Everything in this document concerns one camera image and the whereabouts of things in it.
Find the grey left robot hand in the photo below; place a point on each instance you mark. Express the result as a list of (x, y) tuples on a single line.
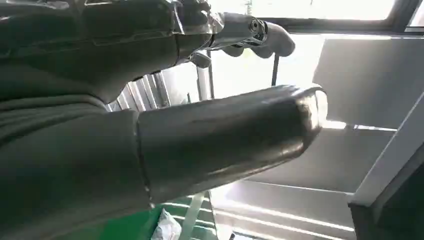
[(205, 142)]

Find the pale flat strip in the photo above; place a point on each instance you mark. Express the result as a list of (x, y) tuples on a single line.
[(192, 215)]

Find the slatted metal panel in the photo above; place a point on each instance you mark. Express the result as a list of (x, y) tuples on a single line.
[(142, 92)]

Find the thin dark pole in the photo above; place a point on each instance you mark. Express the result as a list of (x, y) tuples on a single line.
[(275, 71)]

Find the green plastic crate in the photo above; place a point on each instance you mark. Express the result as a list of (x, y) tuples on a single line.
[(132, 228)]

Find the ribbed grey left arm sleeve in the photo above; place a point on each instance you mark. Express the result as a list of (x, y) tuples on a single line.
[(39, 109)]

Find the white slanted beam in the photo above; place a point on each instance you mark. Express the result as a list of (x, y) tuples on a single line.
[(391, 159)]

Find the grey metal post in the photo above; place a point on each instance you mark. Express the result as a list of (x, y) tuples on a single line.
[(203, 84)]

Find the dark window frame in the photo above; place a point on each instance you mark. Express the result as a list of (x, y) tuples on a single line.
[(331, 26)]

